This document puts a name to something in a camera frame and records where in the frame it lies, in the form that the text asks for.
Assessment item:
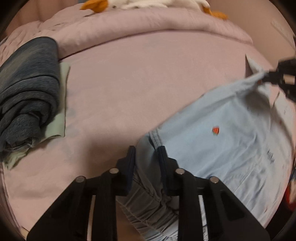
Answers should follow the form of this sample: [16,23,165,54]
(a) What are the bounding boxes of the folded pale green garment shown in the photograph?
[2,62,70,170]

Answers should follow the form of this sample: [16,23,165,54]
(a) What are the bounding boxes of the pink quilted duvet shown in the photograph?
[1,4,253,63]

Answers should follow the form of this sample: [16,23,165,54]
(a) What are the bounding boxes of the pink bed sheet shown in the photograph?
[4,31,271,230]

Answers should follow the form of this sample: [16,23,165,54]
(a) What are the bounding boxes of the light blue pants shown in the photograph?
[117,58,295,240]

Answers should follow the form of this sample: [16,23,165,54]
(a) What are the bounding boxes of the folded dark blue jeans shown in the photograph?
[1,37,60,153]

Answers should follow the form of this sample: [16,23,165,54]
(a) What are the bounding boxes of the white goose plush toy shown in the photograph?
[80,0,228,20]

